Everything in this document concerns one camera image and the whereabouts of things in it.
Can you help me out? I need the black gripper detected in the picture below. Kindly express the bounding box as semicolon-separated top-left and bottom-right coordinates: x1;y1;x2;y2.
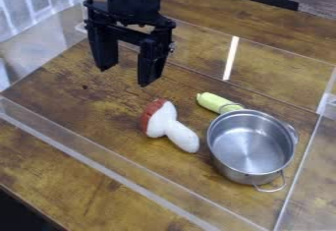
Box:
85;0;177;87

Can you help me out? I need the yellow green plush corn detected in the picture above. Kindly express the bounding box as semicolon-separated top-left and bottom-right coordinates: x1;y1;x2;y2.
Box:
198;92;243;114

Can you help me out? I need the red and white plush mushroom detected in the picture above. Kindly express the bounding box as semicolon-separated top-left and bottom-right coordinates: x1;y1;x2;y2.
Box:
141;98;201;153

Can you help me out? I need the silver metal pot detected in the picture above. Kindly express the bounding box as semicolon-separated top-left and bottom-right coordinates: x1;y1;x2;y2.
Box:
207;109;299;193

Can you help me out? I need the clear acrylic enclosure panel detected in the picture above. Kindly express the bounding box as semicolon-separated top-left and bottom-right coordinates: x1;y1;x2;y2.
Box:
0;95;270;231

